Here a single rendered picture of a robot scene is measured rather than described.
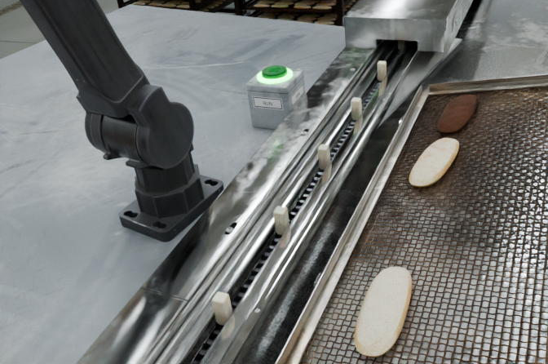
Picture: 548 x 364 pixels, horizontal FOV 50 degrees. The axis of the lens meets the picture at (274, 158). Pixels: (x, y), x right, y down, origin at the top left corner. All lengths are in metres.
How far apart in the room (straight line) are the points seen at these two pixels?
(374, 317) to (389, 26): 0.67
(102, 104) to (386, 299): 0.35
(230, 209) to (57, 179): 0.33
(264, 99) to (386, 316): 0.50
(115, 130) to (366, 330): 0.36
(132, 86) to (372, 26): 0.54
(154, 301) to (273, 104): 0.41
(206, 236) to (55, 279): 0.19
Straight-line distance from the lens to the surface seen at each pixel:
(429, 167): 0.64
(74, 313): 0.67
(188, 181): 0.73
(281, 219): 0.65
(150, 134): 0.64
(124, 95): 0.64
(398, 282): 0.50
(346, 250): 0.56
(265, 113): 0.91
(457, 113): 0.75
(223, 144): 0.90
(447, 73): 1.07
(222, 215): 0.67
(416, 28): 1.04
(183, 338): 0.56
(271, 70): 0.91
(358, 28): 1.07
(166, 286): 0.60
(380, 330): 0.47
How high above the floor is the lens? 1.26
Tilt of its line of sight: 31 degrees down
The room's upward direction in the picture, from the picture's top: 8 degrees counter-clockwise
